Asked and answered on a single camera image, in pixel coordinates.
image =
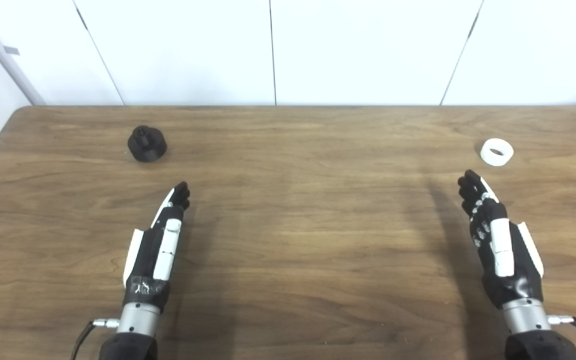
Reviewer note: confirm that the round black part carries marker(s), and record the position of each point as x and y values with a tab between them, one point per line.
147	146

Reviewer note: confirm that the grey wall corner post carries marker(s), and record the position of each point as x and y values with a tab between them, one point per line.
3	55

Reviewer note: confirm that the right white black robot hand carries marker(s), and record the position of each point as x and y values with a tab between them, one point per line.
515	270

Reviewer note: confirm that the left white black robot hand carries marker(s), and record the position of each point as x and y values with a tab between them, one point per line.
144	260

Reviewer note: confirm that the small grey post bracket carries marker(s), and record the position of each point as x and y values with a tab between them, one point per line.
11	50

